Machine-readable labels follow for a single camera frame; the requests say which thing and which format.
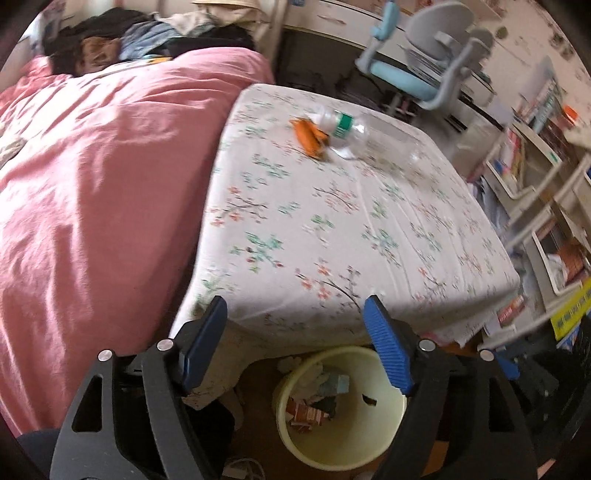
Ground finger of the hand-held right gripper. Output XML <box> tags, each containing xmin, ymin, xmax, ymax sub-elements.
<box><xmin>494</xmin><ymin>353</ymin><xmax>522</xmax><ymax>381</ymax></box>

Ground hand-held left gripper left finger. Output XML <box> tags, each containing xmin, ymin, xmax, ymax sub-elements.
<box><xmin>48</xmin><ymin>295</ymin><xmax>229</xmax><ymax>480</ymax></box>

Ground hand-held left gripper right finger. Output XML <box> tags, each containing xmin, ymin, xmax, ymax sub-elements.
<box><xmin>362</xmin><ymin>294</ymin><xmax>539</xmax><ymax>480</ymax></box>

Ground pale yellow waste bin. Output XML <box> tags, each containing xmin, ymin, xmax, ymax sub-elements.
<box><xmin>272</xmin><ymin>346</ymin><xmax>409</xmax><ymax>467</ymax></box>

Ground white tissue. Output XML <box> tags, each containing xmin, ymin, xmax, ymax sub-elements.
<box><xmin>307</xmin><ymin>106</ymin><xmax>356</xmax><ymax>160</ymax></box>

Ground clear plastic bottle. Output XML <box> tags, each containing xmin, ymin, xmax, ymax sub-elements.
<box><xmin>318</xmin><ymin>105</ymin><xmax>428</xmax><ymax>164</ymax></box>

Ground stack of thin books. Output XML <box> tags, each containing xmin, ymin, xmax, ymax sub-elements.
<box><xmin>496</xmin><ymin>295</ymin><xmax>527</xmax><ymax>326</ymax></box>

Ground teal carton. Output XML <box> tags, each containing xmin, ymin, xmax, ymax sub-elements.
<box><xmin>323</xmin><ymin>373</ymin><xmax>352</xmax><ymax>395</ymax></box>

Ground crumpled white paper wad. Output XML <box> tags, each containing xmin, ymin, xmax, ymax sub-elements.
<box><xmin>288</xmin><ymin>362</ymin><xmax>326</xmax><ymax>400</ymax></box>

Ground red and white wrapper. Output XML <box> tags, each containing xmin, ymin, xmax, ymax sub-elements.
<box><xmin>286</xmin><ymin>399</ymin><xmax>331</xmax><ymax>432</ymax></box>

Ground box of coloured pencils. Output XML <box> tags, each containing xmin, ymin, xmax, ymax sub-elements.
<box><xmin>549</xmin><ymin>240</ymin><xmax>591</xmax><ymax>287</ymax></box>

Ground floral tablecloth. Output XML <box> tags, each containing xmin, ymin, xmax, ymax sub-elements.
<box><xmin>168</xmin><ymin>83</ymin><xmax>522</xmax><ymax>409</ymax></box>

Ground pile of loose papers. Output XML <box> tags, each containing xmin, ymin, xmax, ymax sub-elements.
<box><xmin>471</xmin><ymin>180</ymin><xmax>509</xmax><ymax>227</ymax></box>

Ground white shelf cart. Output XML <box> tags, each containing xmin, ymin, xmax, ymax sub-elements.
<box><xmin>480</xmin><ymin>55</ymin><xmax>591</xmax><ymax>352</ymax></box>

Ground pink duvet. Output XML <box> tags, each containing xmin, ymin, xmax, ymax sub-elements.
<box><xmin>0</xmin><ymin>46</ymin><xmax>278</xmax><ymax>439</ymax></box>

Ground row of colourful books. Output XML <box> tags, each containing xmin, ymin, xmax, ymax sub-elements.
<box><xmin>496</xmin><ymin>129</ymin><xmax>525</xmax><ymax>181</ymax></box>

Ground grey and blue office chair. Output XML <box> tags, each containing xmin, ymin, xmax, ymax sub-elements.
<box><xmin>358</xmin><ymin>0</ymin><xmax>495</xmax><ymax>116</ymax></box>

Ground white crumpled cloth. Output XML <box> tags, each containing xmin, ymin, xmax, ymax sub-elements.
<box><xmin>0</xmin><ymin>136</ymin><xmax>24</xmax><ymax>167</ymax></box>

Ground pile of dark clothes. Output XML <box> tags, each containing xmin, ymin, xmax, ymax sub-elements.
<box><xmin>44</xmin><ymin>7</ymin><xmax>259</xmax><ymax>77</ymax></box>

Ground white desk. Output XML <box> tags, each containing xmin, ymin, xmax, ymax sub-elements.
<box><xmin>281</xmin><ymin>0</ymin><xmax>416</xmax><ymax>51</ymax></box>

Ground beige cloth bag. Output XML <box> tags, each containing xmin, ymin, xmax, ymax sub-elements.
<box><xmin>191</xmin><ymin>0</ymin><xmax>264</xmax><ymax>24</ymax></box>

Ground white charger with cable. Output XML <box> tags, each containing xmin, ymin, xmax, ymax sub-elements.
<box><xmin>222</xmin><ymin>457</ymin><xmax>264</xmax><ymax>480</ymax></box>

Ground white bed frame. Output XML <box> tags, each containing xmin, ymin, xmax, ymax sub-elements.
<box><xmin>259</xmin><ymin>18</ymin><xmax>287</xmax><ymax>61</ymax></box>

